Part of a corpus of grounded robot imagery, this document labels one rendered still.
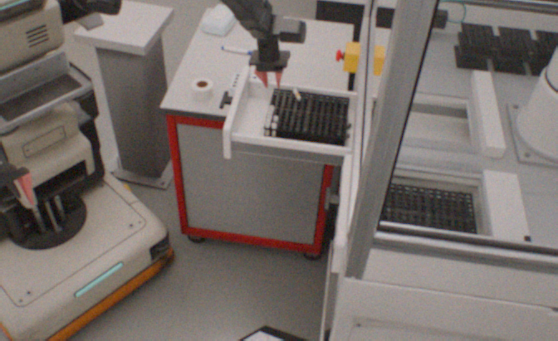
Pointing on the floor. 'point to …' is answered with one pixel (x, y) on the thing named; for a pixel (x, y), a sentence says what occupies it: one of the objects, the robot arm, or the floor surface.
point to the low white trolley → (249, 203)
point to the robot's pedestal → (135, 90)
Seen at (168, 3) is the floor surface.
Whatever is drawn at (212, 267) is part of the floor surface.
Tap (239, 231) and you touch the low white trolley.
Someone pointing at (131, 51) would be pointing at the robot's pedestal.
